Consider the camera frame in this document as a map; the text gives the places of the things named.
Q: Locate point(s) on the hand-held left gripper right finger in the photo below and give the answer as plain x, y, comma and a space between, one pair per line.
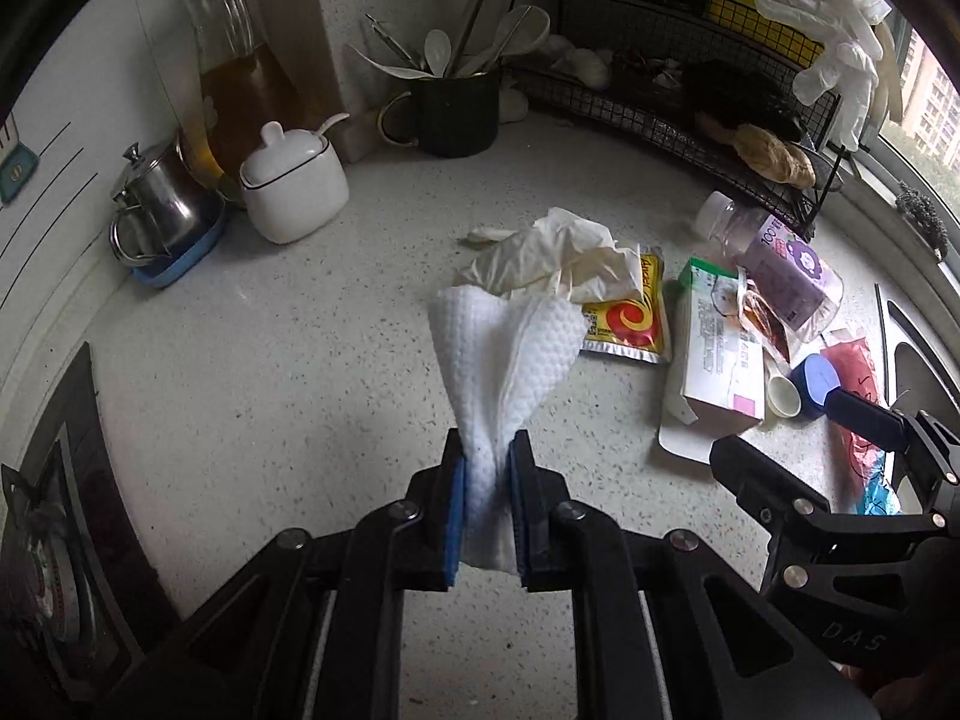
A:
518, 517

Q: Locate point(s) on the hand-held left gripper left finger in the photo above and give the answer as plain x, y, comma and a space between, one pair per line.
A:
454, 517

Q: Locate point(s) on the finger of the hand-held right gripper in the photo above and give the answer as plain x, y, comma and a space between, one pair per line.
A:
866, 416
750, 476

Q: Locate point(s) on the blue bottle cap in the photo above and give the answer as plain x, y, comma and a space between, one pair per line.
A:
814, 382

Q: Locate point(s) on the white paper towel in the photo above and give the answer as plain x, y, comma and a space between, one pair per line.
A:
495, 360

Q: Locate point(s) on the red plastic bag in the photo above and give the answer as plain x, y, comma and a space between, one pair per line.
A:
855, 367

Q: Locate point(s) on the steel sink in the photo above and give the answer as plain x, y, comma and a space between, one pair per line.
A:
919, 367

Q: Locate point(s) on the blue plastic wrapper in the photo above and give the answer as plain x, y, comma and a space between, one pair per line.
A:
877, 499

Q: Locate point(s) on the white green carton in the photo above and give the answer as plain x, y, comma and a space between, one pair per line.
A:
716, 360

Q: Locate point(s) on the brown sauce packet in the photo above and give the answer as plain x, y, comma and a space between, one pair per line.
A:
765, 319

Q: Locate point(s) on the purple plastic bottle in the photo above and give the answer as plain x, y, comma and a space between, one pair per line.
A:
780, 270

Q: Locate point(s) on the yellow snack packet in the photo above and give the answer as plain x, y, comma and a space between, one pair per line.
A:
626, 319

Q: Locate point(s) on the dark scrubber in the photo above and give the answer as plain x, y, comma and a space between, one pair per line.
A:
922, 214

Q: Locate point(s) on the white rubber glove on counter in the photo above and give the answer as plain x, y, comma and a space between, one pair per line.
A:
547, 255

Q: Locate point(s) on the ginger root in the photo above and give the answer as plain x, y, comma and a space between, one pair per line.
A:
772, 154

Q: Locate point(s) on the small white scrap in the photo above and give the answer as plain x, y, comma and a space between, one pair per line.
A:
487, 235

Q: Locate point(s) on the window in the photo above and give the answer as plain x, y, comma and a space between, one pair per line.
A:
926, 105

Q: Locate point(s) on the cream rubber glove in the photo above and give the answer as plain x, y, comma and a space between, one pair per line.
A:
891, 75

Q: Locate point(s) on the dark dried food pile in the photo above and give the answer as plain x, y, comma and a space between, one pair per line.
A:
739, 97

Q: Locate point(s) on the white lidded seasoning jar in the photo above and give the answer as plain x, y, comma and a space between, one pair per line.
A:
296, 195

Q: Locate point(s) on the blue tray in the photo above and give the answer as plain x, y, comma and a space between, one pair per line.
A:
187, 259

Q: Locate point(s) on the black gas stove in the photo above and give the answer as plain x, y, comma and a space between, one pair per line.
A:
60, 540

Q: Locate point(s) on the dark green mug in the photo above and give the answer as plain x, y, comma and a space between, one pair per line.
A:
457, 116

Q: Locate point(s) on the small white jar spoon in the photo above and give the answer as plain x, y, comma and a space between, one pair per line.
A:
334, 124

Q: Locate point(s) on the steel oil pot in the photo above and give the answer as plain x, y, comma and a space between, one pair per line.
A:
161, 199

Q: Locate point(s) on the garlic bulbs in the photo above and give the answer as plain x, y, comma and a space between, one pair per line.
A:
581, 60

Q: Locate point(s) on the flat white ceramic spoon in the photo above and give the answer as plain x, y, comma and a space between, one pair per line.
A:
382, 64

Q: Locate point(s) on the small upright white spoon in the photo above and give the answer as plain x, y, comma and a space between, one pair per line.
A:
436, 52

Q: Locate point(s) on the glass oil bottle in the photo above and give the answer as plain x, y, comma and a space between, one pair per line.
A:
240, 90

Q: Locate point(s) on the large white ceramic spoon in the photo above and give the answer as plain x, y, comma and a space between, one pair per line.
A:
517, 26

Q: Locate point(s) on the pair of chopsticks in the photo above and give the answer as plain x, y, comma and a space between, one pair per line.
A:
469, 22

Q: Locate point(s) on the blender wall sticker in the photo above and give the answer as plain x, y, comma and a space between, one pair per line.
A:
15, 172

